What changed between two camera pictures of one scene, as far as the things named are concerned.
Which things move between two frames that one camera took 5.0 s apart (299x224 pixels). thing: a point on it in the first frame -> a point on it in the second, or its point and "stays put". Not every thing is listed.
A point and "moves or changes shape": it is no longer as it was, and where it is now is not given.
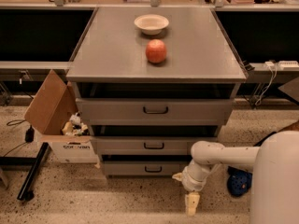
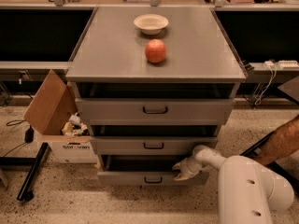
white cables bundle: x=273 y=66 stays put
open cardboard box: x=53 y=114 stays put
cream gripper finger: x=192 y=202 -> x=183 y=176
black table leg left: x=26 y=192 stays put
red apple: x=156 y=51 stays put
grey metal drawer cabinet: x=151 y=82 stays put
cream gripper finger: x=178 y=176 -> x=179 y=165
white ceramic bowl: x=151 y=24 stays put
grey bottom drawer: x=143 y=168 moves or changes shape
